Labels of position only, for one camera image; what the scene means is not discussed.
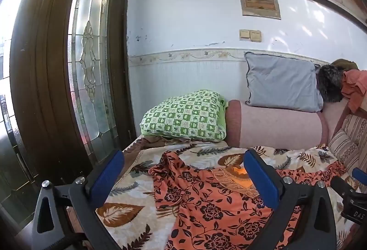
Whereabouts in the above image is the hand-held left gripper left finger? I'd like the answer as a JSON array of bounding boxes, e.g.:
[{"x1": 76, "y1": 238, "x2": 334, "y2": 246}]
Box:
[{"x1": 31, "y1": 149, "x2": 125, "y2": 250}]

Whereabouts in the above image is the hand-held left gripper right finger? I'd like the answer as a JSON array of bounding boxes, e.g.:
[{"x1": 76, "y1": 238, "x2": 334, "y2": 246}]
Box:
[{"x1": 243, "y1": 148, "x2": 337, "y2": 250}]

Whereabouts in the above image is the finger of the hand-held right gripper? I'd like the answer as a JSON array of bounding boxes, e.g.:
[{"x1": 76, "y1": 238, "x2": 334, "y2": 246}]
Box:
[
  {"x1": 331, "y1": 176, "x2": 356, "y2": 197},
  {"x1": 352, "y1": 168, "x2": 367, "y2": 182}
]

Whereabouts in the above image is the orange floral garment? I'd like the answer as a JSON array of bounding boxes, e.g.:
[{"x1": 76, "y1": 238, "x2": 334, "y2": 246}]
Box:
[{"x1": 148, "y1": 150, "x2": 348, "y2": 250}]

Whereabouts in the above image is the leaf print blanket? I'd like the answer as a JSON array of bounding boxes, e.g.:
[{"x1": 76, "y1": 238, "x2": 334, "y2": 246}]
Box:
[{"x1": 95, "y1": 135, "x2": 360, "y2": 250}]

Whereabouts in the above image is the striped cushion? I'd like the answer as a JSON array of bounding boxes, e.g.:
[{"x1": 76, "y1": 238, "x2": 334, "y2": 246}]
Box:
[{"x1": 328, "y1": 114, "x2": 367, "y2": 179}]

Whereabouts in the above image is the pink bolster cushion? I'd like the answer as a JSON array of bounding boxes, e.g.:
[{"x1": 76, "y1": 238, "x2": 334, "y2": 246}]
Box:
[{"x1": 225, "y1": 99, "x2": 356, "y2": 151}]

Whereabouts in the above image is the plain orange cloth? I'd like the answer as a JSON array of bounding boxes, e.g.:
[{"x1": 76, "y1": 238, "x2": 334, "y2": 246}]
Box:
[{"x1": 341, "y1": 69, "x2": 367, "y2": 113}]

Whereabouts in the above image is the dark furry cushion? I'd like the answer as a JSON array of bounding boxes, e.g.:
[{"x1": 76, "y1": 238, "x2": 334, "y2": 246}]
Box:
[{"x1": 315, "y1": 64, "x2": 349, "y2": 103}]

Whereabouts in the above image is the green checked pillow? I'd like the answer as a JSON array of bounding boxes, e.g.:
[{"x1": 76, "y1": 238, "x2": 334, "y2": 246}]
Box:
[{"x1": 139, "y1": 90, "x2": 229, "y2": 143}]

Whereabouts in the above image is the grey pillow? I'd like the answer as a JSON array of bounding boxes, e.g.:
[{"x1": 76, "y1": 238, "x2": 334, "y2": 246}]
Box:
[{"x1": 244, "y1": 51, "x2": 325, "y2": 113}]

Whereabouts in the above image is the brown cushion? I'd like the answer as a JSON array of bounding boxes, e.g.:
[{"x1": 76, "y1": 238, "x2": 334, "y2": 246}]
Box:
[{"x1": 332, "y1": 59, "x2": 359, "y2": 71}]

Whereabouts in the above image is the brown wooden stained-glass door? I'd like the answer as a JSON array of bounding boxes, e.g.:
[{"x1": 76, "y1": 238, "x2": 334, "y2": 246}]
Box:
[{"x1": 8, "y1": 0, "x2": 137, "y2": 182}]

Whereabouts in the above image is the small framed wall plaque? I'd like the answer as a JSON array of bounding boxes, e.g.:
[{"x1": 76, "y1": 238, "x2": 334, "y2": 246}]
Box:
[{"x1": 238, "y1": 0, "x2": 282, "y2": 20}]

